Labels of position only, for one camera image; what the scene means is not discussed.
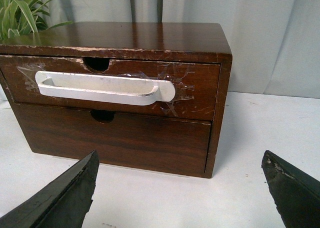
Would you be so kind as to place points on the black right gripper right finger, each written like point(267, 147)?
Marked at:
point(295, 193)

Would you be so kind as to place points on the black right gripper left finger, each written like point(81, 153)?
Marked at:
point(62, 203)

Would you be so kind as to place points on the white drawer handle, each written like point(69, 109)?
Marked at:
point(102, 88)

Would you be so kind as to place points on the green striped plant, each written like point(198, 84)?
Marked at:
point(22, 17)

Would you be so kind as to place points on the brown wooden drawer cabinet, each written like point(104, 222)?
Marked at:
point(96, 43)

